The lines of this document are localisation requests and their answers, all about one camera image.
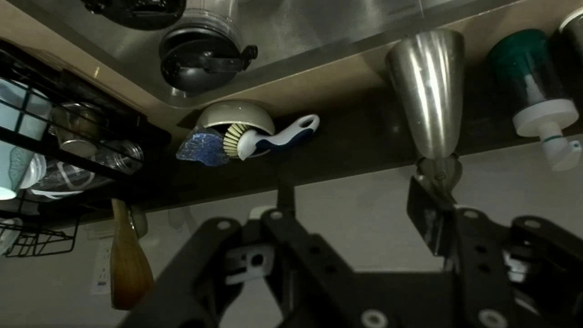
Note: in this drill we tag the light blue cup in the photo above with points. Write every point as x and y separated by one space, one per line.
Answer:
15 156

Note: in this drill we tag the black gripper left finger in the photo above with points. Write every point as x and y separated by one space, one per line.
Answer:
193 255

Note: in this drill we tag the green soap dispenser white pump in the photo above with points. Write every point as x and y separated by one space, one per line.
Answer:
528 78

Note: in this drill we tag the small silver cup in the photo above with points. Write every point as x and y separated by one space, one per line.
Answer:
574 36

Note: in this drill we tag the clear glass jar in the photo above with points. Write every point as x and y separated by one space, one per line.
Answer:
78 127

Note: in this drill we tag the blue sponge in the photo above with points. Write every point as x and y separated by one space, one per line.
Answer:
200 147

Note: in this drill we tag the white wall outlet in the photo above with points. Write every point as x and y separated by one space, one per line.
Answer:
100 269

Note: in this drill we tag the beige sponge holder bowl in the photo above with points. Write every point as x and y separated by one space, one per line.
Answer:
233 113

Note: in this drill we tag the stainless steel sink basin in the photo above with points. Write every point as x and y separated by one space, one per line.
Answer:
315 29

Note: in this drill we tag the clear jar black lid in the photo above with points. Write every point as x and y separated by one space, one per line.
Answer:
133 11
202 60

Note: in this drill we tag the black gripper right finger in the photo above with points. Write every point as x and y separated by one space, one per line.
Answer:
485 255

